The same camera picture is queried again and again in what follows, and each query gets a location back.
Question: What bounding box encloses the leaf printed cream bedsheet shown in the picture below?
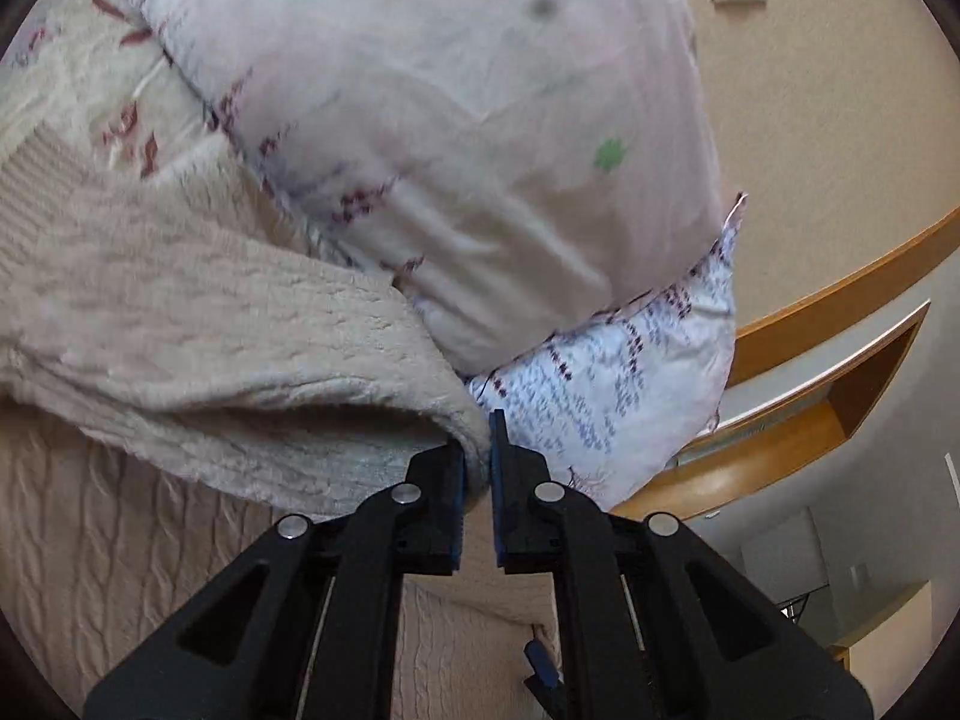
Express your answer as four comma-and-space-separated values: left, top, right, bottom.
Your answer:
0, 0, 252, 260

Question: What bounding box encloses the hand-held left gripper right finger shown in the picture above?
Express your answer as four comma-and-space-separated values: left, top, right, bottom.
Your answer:
487, 409, 875, 720

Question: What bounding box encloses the white cabinet door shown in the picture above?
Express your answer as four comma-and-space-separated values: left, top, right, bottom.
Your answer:
739, 506, 831, 602

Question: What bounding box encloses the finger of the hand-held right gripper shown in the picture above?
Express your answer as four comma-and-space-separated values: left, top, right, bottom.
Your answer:
521, 639, 565, 720

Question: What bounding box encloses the floral patterned pillow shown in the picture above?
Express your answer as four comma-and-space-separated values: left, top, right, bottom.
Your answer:
103, 0, 751, 512

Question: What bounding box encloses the beige cable-knit blanket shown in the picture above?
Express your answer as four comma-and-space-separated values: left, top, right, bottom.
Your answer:
0, 124, 563, 720

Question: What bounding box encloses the wooden bed headboard shelf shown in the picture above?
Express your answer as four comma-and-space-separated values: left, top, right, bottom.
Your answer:
611, 210, 960, 524

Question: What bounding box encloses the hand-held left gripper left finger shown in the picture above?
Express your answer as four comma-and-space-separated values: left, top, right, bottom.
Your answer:
82, 436, 470, 720

